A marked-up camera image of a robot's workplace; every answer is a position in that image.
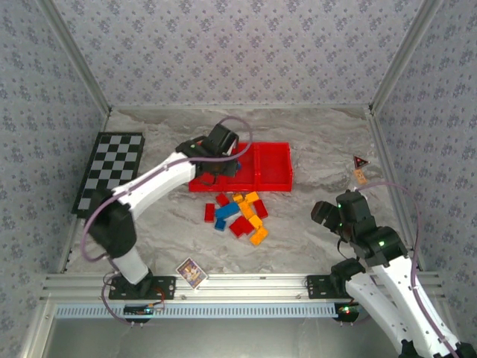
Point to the long blue lego brick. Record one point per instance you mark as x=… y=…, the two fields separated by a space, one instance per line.
x=226 y=211

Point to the yellow lego brick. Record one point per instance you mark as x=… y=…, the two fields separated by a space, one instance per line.
x=246 y=210
x=252 y=197
x=258 y=235
x=237 y=198
x=255 y=221

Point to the long red lego brick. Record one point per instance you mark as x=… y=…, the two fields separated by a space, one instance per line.
x=209 y=213

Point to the small blue lego brick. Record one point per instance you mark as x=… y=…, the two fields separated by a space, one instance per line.
x=220 y=224

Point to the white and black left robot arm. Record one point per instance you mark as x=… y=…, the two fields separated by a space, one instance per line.
x=149 y=186

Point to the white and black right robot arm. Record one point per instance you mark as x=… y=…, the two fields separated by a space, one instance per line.
x=395 y=283

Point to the red plastic bin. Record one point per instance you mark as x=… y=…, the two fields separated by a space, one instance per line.
x=195 y=185
x=246 y=175
x=274 y=164

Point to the small orange tag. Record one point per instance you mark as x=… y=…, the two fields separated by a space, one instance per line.
x=360 y=176

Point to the black and red triangle sign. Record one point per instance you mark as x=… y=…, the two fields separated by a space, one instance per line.
x=360 y=162

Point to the small circuit board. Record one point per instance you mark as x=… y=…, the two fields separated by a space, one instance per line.
x=143 y=309
x=346 y=310

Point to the black and grey chessboard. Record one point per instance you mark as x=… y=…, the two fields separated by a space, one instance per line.
x=112 y=168

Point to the colourful playing card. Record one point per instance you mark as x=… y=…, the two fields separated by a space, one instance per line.
x=191 y=273

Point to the aluminium frame side rail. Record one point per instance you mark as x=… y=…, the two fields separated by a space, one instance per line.
x=391 y=179
x=76 y=227

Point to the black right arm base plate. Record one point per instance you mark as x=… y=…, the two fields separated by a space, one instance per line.
x=318 y=286

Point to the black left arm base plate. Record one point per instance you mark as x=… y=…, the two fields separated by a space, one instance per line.
x=165 y=288

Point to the aluminium frame post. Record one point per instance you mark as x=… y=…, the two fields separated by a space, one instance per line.
x=76 y=56
x=404 y=56

